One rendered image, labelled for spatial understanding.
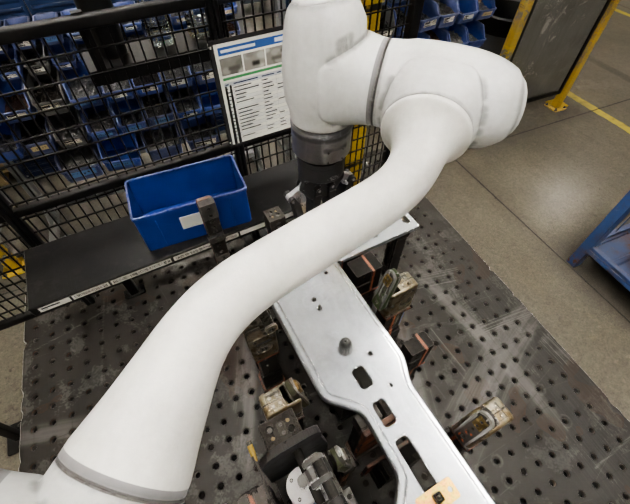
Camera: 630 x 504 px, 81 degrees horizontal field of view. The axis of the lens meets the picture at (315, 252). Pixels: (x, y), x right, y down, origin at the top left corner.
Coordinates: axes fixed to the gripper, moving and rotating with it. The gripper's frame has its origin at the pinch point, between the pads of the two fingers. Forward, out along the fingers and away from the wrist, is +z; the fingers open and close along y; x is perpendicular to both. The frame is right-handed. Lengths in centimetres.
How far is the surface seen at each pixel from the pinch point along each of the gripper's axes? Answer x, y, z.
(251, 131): 54, 7, 10
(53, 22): 55, -30, -26
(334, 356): -13.0, -2.8, 28.7
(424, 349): -21.6, 17.5, 29.6
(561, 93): 127, 316, 111
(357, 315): -6.4, 7.9, 28.6
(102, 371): 28, -61, 59
